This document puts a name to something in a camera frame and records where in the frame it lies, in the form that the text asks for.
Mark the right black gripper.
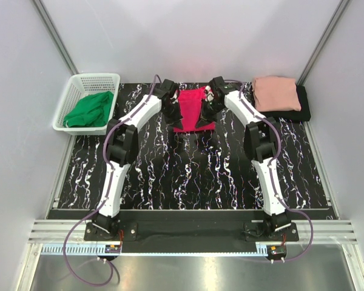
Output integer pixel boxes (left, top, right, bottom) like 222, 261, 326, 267
195, 99, 224, 129

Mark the red t-shirt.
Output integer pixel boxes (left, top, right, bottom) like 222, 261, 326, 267
174, 87, 215, 133

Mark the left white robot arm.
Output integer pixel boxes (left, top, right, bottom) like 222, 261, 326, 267
91, 79, 183, 240

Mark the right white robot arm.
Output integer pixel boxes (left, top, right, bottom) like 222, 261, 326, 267
195, 76, 291, 241

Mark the folded pink t-shirt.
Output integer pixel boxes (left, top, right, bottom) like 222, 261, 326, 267
252, 76, 302, 112

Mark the green t-shirt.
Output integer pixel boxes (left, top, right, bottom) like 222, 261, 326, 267
63, 91, 113, 128

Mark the white plastic basket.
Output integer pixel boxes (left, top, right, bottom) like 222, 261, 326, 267
52, 73, 121, 136

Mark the folded black t-shirt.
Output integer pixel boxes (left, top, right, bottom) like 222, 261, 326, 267
261, 85, 311, 122

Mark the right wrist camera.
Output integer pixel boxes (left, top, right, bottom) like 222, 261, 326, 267
204, 85, 214, 102

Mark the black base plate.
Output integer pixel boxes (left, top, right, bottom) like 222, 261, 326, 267
84, 210, 299, 255

